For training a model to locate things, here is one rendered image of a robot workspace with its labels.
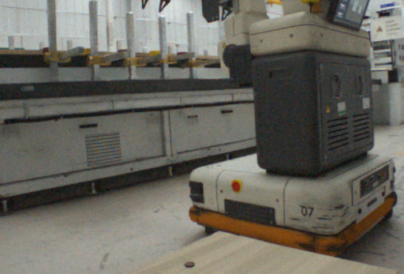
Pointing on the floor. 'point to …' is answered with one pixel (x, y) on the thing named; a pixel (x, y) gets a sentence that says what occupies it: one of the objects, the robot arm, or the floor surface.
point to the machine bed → (111, 137)
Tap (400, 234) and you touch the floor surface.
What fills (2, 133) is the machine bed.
